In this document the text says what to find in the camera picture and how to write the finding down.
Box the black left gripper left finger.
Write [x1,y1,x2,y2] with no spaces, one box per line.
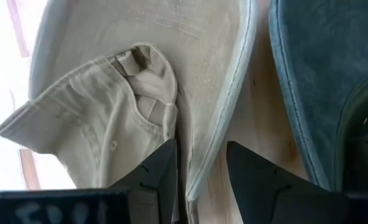
[108,138,179,224]

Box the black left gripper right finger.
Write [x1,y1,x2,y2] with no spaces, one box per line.
[226,141,350,224]

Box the tan cotton cap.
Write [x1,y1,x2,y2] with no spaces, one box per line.
[0,0,260,224]

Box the dark green cotton cap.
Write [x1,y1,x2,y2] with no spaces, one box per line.
[268,0,368,195]

